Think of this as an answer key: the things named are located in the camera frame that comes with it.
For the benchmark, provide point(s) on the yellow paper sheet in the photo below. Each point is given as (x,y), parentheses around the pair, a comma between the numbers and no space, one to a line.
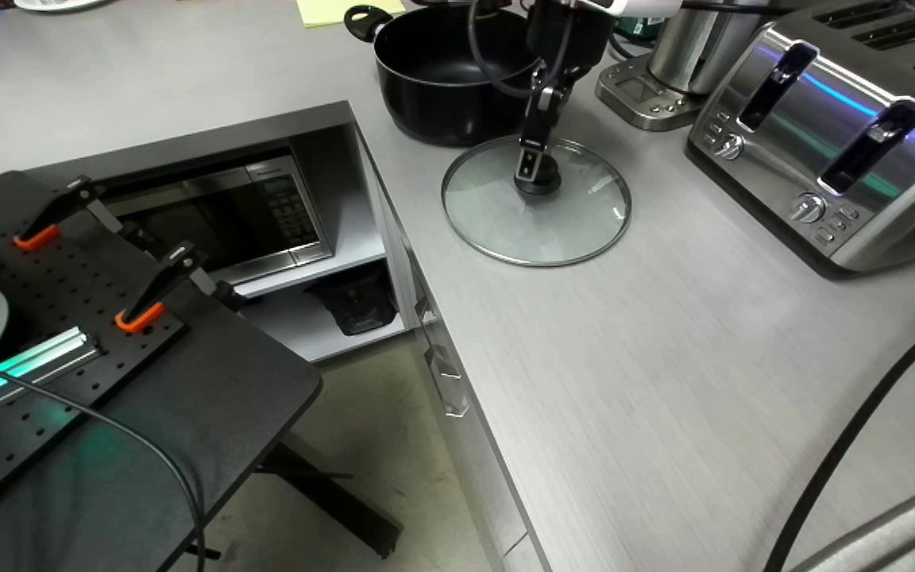
(317,11)

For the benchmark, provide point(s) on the teal container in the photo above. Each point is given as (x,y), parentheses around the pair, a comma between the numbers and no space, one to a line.
(636,27)

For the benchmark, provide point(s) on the black cooking pot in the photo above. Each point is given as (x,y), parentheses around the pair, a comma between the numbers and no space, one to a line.
(430,75)

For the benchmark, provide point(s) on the glass lid with black knob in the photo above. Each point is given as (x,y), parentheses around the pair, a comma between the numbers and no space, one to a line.
(574,224)

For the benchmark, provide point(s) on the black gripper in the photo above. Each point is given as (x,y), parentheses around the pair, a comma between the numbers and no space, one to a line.
(570,37)

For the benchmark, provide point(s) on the black perforated mounting board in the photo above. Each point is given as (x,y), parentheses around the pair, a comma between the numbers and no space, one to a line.
(54,292)

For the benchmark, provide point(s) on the silver appliance base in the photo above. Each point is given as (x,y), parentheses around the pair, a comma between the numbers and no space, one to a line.
(636,96)

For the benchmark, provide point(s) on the grey ribbed panel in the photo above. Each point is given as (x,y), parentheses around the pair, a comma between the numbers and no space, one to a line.
(903,534)

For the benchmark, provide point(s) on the white object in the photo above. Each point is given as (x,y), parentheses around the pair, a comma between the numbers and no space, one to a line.
(54,3)

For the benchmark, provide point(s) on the stainless steel jug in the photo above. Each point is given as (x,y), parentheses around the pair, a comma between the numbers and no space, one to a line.
(699,48)

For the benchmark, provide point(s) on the black table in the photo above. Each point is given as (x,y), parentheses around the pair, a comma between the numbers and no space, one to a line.
(212,393)

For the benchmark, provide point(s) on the aluminium profile rail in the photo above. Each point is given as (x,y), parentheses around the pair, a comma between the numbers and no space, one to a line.
(33,360)

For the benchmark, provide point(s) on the stainless steel four-slot toaster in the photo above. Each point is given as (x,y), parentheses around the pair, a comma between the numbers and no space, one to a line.
(794,128)

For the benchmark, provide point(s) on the built-in microwave oven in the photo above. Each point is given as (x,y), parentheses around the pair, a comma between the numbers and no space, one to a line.
(236,217)

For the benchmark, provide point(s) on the black item under microwave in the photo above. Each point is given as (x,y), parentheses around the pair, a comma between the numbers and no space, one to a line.
(358,303)

